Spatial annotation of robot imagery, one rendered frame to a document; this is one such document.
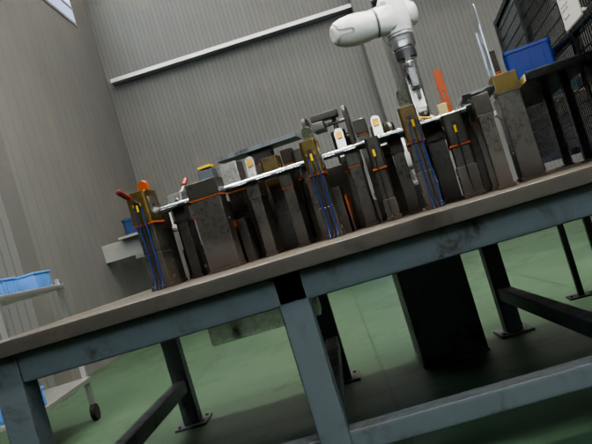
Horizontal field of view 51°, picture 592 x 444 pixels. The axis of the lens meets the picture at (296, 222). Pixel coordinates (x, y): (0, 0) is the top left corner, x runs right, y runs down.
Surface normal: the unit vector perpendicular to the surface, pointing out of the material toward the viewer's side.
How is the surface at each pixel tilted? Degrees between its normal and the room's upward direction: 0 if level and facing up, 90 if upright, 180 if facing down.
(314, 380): 90
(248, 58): 90
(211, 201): 90
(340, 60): 90
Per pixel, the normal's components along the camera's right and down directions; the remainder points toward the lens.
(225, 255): -0.20, 0.04
